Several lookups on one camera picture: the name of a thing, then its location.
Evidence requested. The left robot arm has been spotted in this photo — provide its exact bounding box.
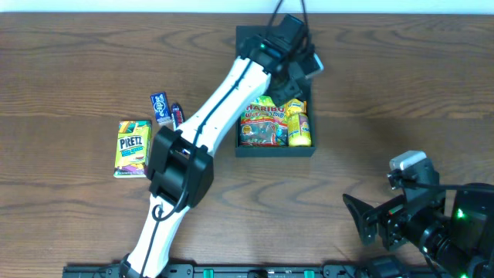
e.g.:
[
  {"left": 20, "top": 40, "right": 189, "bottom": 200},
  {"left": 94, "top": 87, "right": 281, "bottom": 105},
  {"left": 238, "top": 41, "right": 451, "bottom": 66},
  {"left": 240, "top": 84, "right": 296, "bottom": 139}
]
[{"left": 119, "top": 15, "right": 323, "bottom": 278}]

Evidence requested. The yellow Mentos bottle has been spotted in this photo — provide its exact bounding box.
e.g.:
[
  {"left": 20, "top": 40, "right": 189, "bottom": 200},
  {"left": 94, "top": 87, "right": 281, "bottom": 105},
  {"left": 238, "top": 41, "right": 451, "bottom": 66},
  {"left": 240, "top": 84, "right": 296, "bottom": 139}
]
[{"left": 288, "top": 113, "right": 312, "bottom": 147}]

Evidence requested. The dark blue chocolate bar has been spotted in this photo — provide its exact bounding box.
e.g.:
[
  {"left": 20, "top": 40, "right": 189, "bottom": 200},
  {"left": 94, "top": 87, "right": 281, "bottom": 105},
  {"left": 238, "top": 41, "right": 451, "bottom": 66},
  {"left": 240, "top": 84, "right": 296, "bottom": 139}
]
[{"left": 171, "top": 103, "right": 184, "bottom": 130}]

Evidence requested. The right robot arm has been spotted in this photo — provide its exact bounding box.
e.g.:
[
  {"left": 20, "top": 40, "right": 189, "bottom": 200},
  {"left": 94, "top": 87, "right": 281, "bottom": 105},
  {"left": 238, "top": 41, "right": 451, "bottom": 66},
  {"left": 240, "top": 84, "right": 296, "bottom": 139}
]
[{"left": 343, "top": 158, "right": 493, "bottom": 277}]

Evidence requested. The black mounting rail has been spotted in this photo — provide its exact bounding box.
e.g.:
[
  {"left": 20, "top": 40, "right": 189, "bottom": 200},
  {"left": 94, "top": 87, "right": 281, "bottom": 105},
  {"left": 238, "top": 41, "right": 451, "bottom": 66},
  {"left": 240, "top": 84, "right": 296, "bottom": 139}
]
[{"left": 61, "top": 263, "right": 452, "bottom": 278}]

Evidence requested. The blue Eclipse mint tin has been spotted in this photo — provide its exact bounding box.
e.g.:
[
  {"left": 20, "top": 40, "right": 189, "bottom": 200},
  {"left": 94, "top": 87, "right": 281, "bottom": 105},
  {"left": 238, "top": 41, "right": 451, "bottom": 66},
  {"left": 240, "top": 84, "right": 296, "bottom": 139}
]
[{"left": 150, "top": 91, "right": 172, "bottom": 124}]

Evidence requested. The green Pretz snack box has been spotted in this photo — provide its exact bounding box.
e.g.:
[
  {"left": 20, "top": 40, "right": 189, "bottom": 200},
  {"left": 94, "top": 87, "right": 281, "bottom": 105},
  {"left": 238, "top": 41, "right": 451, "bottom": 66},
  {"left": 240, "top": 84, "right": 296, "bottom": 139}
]
[{"left": 113, "top": 120, "right": 152, "bottom": 178}]

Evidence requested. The green Haribo gummy bag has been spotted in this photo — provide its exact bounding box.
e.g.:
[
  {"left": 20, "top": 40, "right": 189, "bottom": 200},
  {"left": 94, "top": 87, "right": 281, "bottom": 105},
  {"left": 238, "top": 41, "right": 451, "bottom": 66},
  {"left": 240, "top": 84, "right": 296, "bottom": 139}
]
[{"left": 239, "top": 96, "right": 288, "bottom": 147}]

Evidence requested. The small orange candy packet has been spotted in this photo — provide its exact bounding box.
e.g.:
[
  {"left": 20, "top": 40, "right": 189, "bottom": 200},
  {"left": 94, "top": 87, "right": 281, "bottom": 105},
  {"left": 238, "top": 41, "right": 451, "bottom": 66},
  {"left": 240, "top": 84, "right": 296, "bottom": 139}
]
[{"left": 284, "top": 98, "right": 307, "bottom": 118}]

